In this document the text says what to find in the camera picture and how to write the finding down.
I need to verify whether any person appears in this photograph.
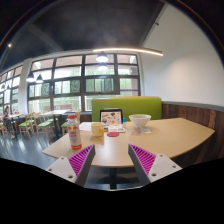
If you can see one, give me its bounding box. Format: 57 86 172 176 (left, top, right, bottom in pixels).
2 105 16 139

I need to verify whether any small white flat device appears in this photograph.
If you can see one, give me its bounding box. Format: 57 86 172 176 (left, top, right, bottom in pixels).
113 126 126 134

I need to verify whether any black-framed menu stand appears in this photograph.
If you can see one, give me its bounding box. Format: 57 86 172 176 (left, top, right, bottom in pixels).
99 108 124 128

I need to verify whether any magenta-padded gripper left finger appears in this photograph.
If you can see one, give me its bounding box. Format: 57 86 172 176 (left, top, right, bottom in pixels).
45 143 97 188

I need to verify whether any long linear ceiling light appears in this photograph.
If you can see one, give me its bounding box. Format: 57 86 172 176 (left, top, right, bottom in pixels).
92 46 164 57

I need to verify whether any group of pendant lamps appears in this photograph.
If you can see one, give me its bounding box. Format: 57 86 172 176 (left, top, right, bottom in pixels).
25 51 110 84

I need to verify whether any green upholstered booth seat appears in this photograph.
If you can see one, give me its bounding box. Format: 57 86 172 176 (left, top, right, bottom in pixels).
91 96 163 123

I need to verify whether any yellow mug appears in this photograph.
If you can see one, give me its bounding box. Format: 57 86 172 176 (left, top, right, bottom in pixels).
90 121 105 138

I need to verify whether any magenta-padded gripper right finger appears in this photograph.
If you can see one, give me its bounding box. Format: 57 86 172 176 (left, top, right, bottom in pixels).
127 143 183 187

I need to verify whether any paper receipt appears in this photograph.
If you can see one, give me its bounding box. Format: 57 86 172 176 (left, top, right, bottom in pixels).
130 127 152 136

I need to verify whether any light wooden dining table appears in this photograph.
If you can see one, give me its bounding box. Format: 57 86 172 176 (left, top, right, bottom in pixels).
7 113 26 139
40 109 71 139

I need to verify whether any black-framed window wall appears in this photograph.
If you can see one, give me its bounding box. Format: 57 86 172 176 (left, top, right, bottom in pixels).
0 53 141 116

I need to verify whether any red-capped clear drink bottle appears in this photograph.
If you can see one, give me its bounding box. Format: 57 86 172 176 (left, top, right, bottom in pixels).
66 114 83 151

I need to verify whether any white bowl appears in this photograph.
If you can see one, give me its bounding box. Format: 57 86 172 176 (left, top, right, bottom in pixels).
128 113 152 129

